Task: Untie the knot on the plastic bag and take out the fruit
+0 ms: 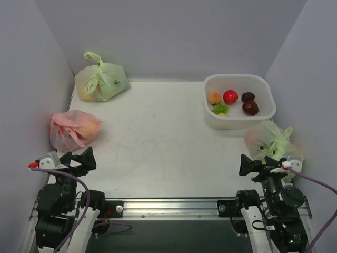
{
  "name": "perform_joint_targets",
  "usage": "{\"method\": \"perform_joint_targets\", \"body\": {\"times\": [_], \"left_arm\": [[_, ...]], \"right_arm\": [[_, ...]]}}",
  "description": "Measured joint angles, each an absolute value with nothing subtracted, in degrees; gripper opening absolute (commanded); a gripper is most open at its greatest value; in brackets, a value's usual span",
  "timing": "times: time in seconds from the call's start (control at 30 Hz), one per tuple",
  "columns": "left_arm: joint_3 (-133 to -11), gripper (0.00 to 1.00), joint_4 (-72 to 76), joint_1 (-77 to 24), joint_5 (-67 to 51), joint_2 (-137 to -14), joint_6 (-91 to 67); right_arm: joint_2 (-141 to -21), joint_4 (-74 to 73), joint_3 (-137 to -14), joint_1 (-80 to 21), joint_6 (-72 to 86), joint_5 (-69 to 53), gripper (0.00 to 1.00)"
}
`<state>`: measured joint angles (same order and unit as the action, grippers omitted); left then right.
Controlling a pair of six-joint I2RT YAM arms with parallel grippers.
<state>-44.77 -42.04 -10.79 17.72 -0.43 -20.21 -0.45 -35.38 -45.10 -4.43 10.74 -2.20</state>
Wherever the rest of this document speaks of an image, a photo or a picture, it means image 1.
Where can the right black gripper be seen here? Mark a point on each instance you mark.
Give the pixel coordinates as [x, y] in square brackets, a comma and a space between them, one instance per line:
[260, 170]

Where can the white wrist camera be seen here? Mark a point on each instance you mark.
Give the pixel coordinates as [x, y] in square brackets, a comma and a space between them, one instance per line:
[288, 165]
[49, 161]

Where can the green grape bunch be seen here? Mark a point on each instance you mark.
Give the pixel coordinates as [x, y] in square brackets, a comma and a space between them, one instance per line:
[220, 109]

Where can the orange peach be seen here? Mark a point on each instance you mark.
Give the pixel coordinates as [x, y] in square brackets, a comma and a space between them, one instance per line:
[214, 97]

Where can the right black base bracket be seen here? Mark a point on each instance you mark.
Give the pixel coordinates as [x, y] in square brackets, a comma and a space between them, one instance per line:
[227, 209]

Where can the black base bracket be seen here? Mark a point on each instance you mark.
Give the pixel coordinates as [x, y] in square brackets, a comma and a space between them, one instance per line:
[227, 209]
[111, 209]

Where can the aluminium mounting rail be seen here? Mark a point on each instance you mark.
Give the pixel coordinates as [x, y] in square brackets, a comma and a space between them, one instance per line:
[170, 209]

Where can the pink knotted plastic bag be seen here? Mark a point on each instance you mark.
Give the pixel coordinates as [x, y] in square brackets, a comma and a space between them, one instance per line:
[72, 130]

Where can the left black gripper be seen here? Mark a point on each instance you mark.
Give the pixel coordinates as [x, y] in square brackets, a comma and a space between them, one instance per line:
[72, 168]

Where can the dark maroon fruit upper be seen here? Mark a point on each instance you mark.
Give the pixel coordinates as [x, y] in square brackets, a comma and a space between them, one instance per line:
[247, 96]

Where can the green knotted plastic bag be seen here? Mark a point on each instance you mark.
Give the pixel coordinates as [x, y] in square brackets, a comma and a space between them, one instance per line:
[101, 81]

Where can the left black base bracket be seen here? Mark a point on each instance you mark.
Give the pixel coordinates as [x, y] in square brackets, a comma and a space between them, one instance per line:
[111, 209]

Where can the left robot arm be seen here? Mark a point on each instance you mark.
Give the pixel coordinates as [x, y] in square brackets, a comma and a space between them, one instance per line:
[67, 209]

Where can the dark red fruit lower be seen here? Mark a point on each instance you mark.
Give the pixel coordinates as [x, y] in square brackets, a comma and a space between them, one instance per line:
[250, 108]

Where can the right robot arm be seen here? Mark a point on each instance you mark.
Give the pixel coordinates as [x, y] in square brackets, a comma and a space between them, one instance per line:
[273, 222]

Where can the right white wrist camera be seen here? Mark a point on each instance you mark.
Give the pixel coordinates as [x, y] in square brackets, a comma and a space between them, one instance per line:
[288, 165]

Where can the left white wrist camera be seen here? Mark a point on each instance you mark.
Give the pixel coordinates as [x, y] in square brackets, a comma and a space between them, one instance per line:
[49, 161]

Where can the white plastic basket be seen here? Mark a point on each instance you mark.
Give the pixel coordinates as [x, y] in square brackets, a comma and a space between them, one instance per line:
[240, 83]

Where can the light green fruit bag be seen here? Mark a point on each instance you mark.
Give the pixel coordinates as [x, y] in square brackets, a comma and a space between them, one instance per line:
[267, 139]

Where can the red apple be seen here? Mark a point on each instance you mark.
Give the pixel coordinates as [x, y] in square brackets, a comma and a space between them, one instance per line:
[230, 97]

